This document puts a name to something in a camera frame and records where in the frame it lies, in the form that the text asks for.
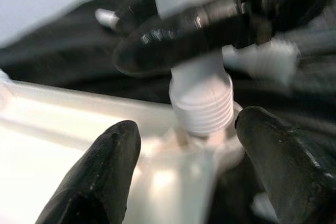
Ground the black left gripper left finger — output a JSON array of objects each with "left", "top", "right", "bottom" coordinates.
[{"left": 35, "top": 120, "right": 142, "bottom": 224}]

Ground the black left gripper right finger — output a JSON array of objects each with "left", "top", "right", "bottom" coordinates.
[{"left": 234, "top": 105, "right": 336, "bottom": 224}]

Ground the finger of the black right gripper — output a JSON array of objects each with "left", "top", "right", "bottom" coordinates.
[{"left": 112, "top": 0, "right": 263, "bottom": 78}]

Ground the white plastic table top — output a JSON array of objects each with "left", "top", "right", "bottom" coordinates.
[{"left": 0, "top": 69, "right": 249, "bottom": 224}]

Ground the white plastic table leg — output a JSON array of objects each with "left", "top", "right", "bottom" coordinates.
[
  {"left": 149, "top": 0, "right": 235, "bottom": 138},
  {"left": 94, "top": 8, "right": 301, "bottom": 90}
]

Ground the black plastic cover sheet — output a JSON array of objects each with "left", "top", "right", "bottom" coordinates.
[{"left": 0, "top": 0, "right": 336, "bottom": 224}]

